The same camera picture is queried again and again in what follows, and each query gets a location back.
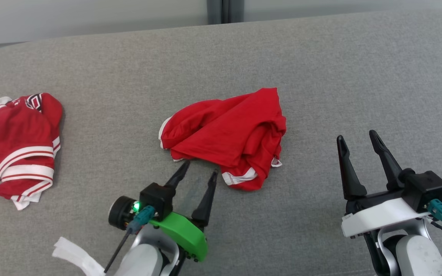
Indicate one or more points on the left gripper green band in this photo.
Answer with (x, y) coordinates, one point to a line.
(188, 235)

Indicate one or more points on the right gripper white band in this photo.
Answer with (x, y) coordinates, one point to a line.
(378, 216)

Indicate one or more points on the plain red jersey garment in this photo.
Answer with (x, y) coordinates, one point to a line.
(225, 130)

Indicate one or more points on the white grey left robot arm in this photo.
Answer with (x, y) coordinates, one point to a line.
(144, 260)

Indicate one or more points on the red white striped garment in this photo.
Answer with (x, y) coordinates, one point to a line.
(14, 130)

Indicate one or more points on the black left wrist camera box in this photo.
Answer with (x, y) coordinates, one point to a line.
(157, 197)

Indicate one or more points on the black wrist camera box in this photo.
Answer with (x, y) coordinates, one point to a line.
(426, 188)
(157, 197)

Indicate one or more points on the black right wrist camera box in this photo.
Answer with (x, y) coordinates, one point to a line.
(426, 188)

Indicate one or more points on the grey partition post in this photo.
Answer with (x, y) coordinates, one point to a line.
(225, 11)

